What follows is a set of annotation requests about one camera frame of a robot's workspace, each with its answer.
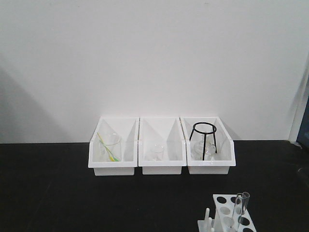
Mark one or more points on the right white storage bin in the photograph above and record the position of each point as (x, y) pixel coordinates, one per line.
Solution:
(222, 160)

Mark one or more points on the black wire tripod stand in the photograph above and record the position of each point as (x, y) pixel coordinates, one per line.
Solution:
(207, 129)

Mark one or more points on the large clear test tube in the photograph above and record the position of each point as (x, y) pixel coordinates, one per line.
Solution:
(240, 209)

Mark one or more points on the small glass beaker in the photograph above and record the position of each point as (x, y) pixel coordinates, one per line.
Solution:
(157, 152)

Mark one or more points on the large glass beaker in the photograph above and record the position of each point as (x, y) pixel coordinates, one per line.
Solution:
(113, 142)

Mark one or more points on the yellow green stirring rod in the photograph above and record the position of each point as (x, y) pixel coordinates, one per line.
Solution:
(110, 154)

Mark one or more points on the left white storage bin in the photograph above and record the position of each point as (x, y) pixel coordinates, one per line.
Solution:
(128, 129)

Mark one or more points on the white test tube rack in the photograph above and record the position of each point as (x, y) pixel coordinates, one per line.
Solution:
(231, 214)

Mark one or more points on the white door frame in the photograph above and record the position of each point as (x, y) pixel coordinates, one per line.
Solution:
(302, 98)

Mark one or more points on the white storage bin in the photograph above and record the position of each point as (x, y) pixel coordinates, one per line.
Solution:
(222, 160)
(168, 132)
(128, 129)

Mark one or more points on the clear glass flask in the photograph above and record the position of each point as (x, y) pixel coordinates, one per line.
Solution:
(203, 151)

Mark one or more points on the middle white storage bin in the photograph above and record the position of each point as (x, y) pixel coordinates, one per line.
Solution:
(168, 132)

